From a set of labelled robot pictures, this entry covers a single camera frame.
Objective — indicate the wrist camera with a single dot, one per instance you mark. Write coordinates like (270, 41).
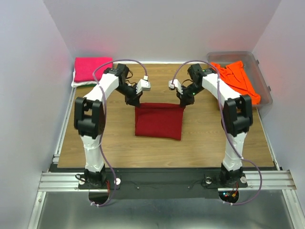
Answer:
(143, 85)
(175, 85)

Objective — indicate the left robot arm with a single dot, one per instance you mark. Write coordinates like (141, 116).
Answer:
(90, 120)

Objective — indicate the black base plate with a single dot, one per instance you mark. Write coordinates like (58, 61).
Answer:
(159, 183)

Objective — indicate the folded green t shirt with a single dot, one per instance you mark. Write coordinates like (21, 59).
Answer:
(88, 85)

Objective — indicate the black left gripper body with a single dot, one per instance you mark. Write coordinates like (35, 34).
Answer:
(129, 91)

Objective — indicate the dark red t shirt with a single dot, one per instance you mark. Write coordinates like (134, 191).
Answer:
(160, 120)

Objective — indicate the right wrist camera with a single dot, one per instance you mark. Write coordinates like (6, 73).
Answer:
(175, 85)

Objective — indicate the folded pink t shirt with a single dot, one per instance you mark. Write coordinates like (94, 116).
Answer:
(85, 66)

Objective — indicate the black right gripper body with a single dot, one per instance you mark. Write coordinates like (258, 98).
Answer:
(188, 92)

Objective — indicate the aluminium rail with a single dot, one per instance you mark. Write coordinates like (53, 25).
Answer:
(272, 180)

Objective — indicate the orange t shirt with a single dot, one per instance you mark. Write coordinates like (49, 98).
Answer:
(235, 76)

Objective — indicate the folded white t shirt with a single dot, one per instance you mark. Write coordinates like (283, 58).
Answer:
(81, 83)

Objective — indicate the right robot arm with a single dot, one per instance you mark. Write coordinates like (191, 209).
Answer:
(236, 115)

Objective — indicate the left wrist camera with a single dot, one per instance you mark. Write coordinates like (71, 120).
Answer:
(143, 85)

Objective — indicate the clear plastic bin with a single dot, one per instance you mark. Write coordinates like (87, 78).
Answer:
(251, 67)

